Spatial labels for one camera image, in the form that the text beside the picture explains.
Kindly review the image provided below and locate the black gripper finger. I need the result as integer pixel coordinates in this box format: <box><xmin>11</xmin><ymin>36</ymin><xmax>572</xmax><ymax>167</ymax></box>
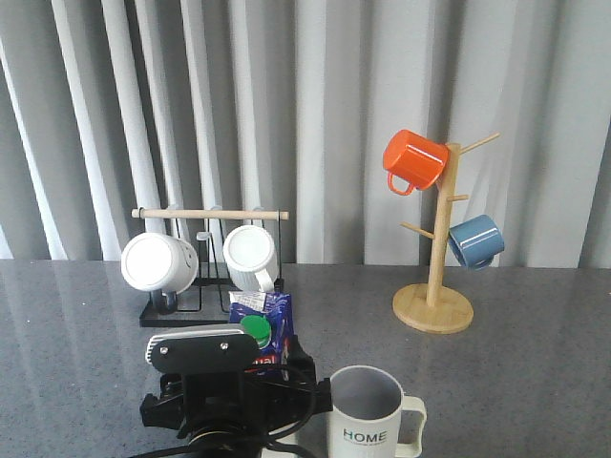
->
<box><xmin>288</xmin><ymin>335</ymin><xmax>316</xmax><ymax>382</ymax></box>

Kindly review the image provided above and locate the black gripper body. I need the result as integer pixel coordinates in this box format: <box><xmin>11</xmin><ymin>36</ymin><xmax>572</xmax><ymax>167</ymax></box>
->
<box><xmin>140</xmin><ymin>369</ymin><xmax>332</xmax><ymax>457</ymax></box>

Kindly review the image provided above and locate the blue white milk carton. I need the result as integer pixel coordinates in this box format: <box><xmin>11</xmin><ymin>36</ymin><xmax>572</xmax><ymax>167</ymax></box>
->
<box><xmin>229</xmin><ymin>291</ymin><xmax>295</xmax><ymax>401</ymax></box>

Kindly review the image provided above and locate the white HOME mug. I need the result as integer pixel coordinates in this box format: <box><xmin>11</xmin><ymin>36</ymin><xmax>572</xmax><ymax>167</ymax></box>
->
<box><xmin>327</xmin><ymin>364</ymin><xmax>428</xmax><ymax>457</ymax></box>

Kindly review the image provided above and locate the white ribbed mug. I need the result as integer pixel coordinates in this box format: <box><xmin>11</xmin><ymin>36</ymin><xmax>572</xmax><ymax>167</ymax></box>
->
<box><xmin>222</xmin><ymin>225</ymin><xmax>279</xmax><ymax>292</ymax></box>

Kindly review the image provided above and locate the wooden mug tree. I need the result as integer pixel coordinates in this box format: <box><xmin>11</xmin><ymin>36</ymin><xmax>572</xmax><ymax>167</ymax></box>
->
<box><xmin>392</xmin><ymin>133</ymin><xmax>500</xmax><ymax>334</ymax></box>

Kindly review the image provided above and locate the white smiley mug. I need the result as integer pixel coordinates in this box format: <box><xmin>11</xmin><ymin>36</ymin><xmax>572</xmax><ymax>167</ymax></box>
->
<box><xmin>120</xmin><ymin>233</ymin><xmax>199</xmax><ymax>314</ymax></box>

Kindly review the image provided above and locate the blue enamel mug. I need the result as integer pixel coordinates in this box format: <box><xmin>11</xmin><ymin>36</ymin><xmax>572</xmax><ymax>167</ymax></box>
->
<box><xmin>448</xmin><ymin>215</ymin><xmax>505</xmax><ymax>270</ymax></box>

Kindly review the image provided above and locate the orange enamel mug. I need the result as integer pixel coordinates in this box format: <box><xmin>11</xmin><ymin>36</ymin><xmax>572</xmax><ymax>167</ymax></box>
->
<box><xmin>383</xmin><ymin>130</ymin><xmax>450</xmax><ymax>196</ymax></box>

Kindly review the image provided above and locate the grey pleated curtain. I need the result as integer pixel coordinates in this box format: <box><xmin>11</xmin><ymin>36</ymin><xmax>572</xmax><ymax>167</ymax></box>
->
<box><xmin>1</xmin><ymin>1</ymin><xmax>610</xmax><ymax>268</ymax></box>

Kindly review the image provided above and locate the black cable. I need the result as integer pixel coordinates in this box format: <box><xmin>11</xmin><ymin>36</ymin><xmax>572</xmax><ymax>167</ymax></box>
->
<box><xmin>128</xmin><ymin>364</ymin><xmax>317</xmax><ymax>458</ymax></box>

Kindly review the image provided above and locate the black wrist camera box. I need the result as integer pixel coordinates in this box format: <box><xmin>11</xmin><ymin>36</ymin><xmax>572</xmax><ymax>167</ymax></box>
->
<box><xmin>144</xmin><ymin>323</ymin><xmax>260</xmax><ymax>375</ymax></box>

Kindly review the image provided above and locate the black wire mug rack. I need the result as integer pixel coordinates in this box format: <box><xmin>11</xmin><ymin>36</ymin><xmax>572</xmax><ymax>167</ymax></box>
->
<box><xmin>132</xmin><ymin>206</ymin><xmax>290</xmax><ymax>328</ymax></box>

